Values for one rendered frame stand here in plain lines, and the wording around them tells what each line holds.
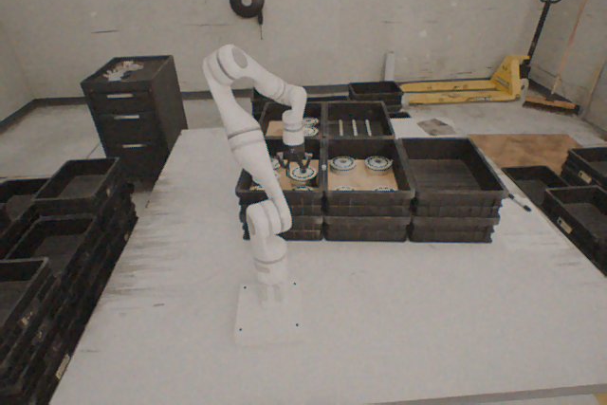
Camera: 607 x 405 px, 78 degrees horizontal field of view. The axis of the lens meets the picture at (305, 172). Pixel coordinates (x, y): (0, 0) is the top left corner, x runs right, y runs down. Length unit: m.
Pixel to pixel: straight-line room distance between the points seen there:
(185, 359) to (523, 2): 4.93
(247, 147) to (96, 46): 4.14
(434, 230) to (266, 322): 0.66
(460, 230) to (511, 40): 4.11
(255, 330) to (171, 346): 0.24
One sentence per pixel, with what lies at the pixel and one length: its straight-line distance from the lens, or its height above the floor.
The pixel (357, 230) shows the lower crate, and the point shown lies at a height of 0.76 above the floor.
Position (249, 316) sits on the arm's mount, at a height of 0.74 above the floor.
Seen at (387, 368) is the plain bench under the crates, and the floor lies 0.70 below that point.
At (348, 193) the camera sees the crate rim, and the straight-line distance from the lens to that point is 1.24.
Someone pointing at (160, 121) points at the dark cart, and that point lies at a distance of 2.75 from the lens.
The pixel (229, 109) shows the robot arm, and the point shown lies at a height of 1.27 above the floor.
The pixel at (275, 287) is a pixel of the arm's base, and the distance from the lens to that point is 1.08.
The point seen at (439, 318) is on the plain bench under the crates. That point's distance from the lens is 1.23.
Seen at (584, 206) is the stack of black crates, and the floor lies 0.38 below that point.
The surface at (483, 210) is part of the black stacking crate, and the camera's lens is 1.40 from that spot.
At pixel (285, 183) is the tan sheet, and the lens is 1.47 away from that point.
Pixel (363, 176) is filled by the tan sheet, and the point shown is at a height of 0.83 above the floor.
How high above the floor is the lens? 1.64
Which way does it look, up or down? 32 degrees down
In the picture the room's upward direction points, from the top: 2 degrees counter-clockwise
